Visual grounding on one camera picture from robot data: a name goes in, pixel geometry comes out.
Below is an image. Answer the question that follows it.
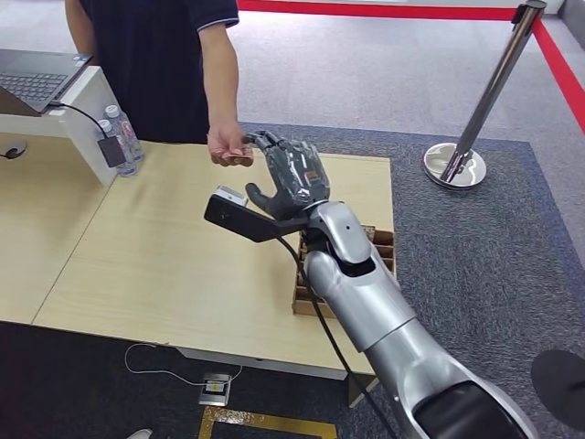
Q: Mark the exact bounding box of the red barrier belt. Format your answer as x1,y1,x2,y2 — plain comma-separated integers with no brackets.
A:
237,0,520,23
532,17,585,138

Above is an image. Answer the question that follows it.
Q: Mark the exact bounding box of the black power adapter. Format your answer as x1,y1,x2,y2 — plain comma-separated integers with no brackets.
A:
96,135,127,169

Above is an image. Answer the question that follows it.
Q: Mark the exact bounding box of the yellow framed floor mat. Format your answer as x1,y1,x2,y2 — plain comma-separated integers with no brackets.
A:
198,406,338,439

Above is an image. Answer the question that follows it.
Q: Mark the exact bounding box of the clear water bottle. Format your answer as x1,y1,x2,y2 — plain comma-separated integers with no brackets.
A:
103,103,144,164
96,119,137,178

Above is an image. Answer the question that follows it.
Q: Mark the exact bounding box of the grey desk underframe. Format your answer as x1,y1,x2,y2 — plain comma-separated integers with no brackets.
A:
176,348,382,410

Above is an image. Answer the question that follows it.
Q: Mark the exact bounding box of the small black desk object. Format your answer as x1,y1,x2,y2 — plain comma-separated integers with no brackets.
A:
0,141,29,161

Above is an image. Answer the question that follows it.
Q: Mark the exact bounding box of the chrome stanchion base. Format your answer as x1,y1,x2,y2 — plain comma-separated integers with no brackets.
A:
423,143,488,191

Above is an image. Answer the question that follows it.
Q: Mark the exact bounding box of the wooden card holder box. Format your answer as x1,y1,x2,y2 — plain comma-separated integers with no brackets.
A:
292,224,397,320

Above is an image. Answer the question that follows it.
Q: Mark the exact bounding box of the white laptop stand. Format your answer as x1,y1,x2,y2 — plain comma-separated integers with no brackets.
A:
0,65,123,187

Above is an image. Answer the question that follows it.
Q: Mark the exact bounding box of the person's left hand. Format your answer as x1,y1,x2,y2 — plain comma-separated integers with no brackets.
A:
207,117,256,168

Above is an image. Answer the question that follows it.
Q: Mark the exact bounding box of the chrome stanchion post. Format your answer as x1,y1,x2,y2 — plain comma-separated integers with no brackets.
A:
440,0,548,184

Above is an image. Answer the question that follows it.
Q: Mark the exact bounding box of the metal floor socket box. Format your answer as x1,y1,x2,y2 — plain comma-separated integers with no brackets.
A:
199,374,232,408

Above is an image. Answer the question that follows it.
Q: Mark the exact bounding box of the dark blue-grey floor rug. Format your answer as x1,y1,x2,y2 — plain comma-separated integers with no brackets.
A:
0,119,585,439

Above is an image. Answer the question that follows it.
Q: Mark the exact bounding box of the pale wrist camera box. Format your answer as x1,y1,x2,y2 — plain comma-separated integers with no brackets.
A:
216,185,249,209

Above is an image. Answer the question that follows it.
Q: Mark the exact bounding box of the brown hotel key card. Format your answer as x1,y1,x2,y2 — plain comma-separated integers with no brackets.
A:
222,151,254,168

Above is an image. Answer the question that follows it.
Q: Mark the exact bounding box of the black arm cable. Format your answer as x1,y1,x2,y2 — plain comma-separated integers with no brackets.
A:
275,234,400,439

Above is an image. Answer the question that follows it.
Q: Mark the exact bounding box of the black laptop power cable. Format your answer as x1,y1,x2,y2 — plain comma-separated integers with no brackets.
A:
47,101,110,141

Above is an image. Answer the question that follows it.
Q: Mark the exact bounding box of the person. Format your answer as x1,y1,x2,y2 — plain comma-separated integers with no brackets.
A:
63,0,256,168

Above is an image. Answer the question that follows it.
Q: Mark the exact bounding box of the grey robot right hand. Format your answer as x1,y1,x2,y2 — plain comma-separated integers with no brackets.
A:
242,129,331,223

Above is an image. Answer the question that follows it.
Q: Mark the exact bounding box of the white floor cable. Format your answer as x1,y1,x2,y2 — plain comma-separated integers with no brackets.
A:
124,342,243,389

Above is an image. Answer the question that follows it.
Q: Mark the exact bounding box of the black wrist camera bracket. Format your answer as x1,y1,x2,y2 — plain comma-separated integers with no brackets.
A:
203,193,310,245

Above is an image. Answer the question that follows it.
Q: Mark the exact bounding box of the grey laptop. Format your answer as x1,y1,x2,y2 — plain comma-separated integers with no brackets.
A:
0,48,94,117

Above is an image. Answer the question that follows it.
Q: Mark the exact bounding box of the black round floor base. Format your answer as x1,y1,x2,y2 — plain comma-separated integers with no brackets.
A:
531,349,585,434

